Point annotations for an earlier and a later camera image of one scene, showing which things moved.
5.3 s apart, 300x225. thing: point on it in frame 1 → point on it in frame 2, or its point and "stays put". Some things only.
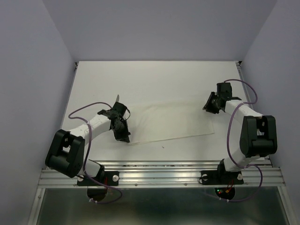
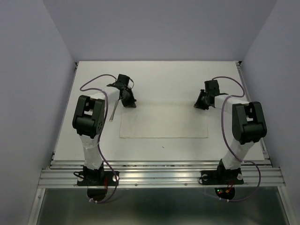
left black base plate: (109, 178) stays put
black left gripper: (123, 136) → (130, 103)
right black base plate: (219, 177) stays put
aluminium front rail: (169, 174) stays put
